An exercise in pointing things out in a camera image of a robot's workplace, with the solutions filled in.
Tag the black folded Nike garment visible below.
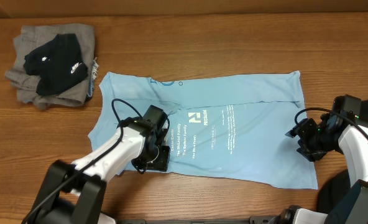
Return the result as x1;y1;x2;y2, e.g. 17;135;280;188
24;34;88;96

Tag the light blue printed t-shirt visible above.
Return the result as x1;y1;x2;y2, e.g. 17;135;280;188
89;71;318;189

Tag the black garment at right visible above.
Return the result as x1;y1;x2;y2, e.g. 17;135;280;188
316;170;351;213

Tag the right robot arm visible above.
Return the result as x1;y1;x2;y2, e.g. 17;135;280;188
269;95;368;224

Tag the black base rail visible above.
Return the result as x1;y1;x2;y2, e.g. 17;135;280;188
117;215;278;224

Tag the light blue folded garment edge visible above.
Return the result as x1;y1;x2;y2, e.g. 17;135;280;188
87;57;99;98

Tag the grey folded garment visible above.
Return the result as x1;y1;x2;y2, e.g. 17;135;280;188
5;24;95;110

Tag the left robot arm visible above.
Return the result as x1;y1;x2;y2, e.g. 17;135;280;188
23;105;170;223

